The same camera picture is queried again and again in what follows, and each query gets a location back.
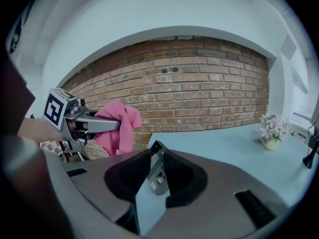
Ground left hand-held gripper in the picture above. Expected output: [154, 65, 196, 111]
[43, 87, 122, 152]

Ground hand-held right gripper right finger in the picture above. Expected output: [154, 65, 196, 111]
[147, 149, 289, 237]

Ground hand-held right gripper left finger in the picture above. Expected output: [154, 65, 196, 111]
[60, 149, 152, 222]

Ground pink cloth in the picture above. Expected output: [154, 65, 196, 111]
[94, 98, 143, 157]

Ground person's left forearm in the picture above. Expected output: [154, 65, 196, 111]
[17, 117, 62, 144]

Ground potted pink white flowers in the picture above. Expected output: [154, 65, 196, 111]
[258, 114, 289, 150]

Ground black gooseneck desk lamp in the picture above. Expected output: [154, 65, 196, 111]
[302, 123, 319, 169]

